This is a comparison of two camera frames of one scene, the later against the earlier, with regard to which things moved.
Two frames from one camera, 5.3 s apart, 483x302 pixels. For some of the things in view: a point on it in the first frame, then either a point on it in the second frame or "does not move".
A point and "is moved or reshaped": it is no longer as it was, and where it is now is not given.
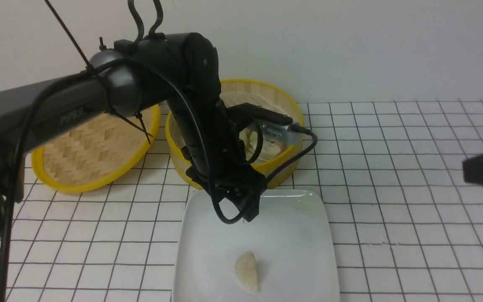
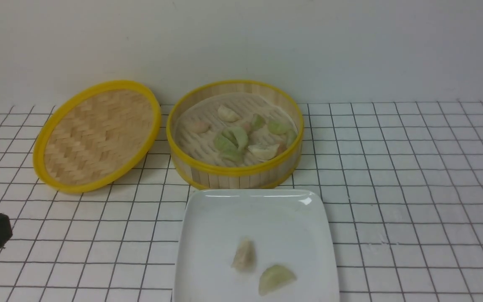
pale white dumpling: x=247 y=272 is moved or reshaped
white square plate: x=289 y=238 does not move
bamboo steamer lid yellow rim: x=99 y=153 does not move
